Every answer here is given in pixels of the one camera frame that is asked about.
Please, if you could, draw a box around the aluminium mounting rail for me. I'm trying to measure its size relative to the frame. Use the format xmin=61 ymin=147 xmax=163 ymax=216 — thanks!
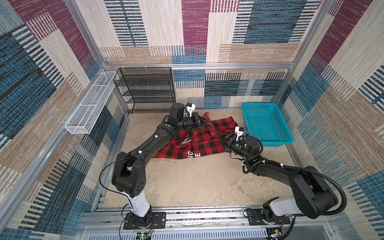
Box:
xmin=75 ymin=206 xmax=342 ymax=240

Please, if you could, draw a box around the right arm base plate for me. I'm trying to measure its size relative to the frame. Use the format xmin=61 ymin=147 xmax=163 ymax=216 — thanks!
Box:
xmin=243 ymin=208 xmax=291 ymax=226

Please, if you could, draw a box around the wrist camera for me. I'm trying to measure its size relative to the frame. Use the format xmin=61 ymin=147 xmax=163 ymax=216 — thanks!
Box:
xmin=235 ymin=126 xmax=248 ymax=142
xmin=168 ymin=103 xmax=196 ymax=123

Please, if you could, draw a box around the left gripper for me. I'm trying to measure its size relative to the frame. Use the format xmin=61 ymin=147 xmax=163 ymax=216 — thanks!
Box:
xmin=177 ymin=113 xmax=208 ymax=133

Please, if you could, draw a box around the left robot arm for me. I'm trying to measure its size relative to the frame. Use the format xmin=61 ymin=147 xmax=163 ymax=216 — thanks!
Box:
xmin=112 ymin=113 xmax=208 ymax=227

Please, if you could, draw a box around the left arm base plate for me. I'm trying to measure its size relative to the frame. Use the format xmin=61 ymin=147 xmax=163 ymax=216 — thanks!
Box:
xmin=123 ymin=211 xmax=167 ymax=230

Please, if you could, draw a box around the black wire shelf rack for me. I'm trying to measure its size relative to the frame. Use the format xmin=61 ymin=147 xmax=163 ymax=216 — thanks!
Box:
xmin=114 ymin=67 xmax=176 ymax=114

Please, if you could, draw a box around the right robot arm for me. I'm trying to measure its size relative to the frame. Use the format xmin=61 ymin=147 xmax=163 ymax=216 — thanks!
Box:
xmin=218 ymin=132 xmax=347 ymax=224

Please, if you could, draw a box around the teal plastic basket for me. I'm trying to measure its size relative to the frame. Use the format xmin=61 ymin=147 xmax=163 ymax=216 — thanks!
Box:
xmin=242 ymin=103 xmax=294 ymax=147

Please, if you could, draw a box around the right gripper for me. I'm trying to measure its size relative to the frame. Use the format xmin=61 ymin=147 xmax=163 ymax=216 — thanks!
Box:
xmin=216 ymin=131 xmax=250 ymax=160

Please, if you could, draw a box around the red black plaid shirt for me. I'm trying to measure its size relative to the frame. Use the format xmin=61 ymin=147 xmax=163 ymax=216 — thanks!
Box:
xmin=154 ymin=112 xmax=238 ymax=160

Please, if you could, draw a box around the white wire mesh tray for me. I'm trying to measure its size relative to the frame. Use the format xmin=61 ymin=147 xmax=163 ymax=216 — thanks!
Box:
xmin=65 ymin=72 xmax=117 ymax=135

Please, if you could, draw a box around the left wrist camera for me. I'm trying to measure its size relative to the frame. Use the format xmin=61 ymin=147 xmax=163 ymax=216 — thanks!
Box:
xmin=168 ymin=103 xmax=196 ymax=123

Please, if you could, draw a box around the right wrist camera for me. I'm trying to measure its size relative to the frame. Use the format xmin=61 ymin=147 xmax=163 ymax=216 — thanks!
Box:
xmin=235 ymin=126 xmax=248 ymax=142

